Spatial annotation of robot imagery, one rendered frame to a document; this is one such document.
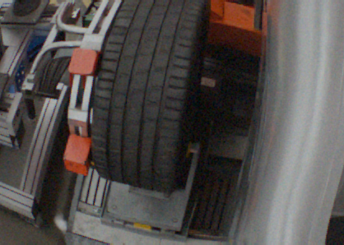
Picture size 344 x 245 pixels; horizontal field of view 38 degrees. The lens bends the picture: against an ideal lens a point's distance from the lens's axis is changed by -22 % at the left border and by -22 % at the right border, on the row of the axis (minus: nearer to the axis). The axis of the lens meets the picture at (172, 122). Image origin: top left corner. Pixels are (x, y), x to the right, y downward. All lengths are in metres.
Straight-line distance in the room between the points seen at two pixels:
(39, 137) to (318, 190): 1.88
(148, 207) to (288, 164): 1.56
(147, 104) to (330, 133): 0.83
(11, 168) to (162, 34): 1.17
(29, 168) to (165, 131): 1.04
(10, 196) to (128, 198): 0.58
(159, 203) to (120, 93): 0.87
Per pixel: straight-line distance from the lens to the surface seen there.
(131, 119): 1.57
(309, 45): 0.90
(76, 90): 1.64
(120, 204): 2.34
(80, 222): 2.47
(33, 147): 2.50
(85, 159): 1.68
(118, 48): 1.56
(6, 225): 2.60
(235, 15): 2.34
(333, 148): 0.81
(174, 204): 2.35
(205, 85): 2.39
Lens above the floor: 2.33
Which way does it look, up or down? 56 degrees down
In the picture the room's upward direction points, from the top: 5 degrees clockwise
